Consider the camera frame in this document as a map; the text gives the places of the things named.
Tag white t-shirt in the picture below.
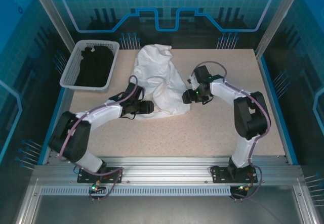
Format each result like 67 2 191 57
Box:
132 43 193 120

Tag black folded clothes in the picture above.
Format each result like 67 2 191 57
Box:
73 46 114 87

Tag white perforated plastic basket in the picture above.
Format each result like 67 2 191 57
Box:
59 39 120 93

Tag blue table edge strip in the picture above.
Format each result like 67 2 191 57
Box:
257 56 300 165
37 82 75 165

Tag small lit connector board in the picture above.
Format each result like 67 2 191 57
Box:
236 183 255 192
91 182 106 194

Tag grey sheet metal panel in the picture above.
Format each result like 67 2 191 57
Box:
32 195 304 224

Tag white right camera bracket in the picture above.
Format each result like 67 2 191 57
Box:
187 75 200 89

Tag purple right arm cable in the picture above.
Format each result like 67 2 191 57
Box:
191 60 271 203

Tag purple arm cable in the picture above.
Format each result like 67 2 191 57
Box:
191 60 271 203
58 75 139 203

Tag wide aluminium mounting rail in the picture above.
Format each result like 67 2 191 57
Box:
32 155 304 186

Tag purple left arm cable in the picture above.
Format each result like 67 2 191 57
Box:
58 75 139 203

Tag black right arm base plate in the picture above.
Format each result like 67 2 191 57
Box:
211 165 259 184

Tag slotted grey cable duct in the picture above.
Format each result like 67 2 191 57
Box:
40 186 232 197

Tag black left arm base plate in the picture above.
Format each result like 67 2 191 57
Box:
77 167 124 184

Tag aluminium frame post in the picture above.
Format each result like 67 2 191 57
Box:
254 0 306 59
27 0 76 55

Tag aluminium frame rail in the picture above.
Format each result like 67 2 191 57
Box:
293 181 321 224
14 178 41 224

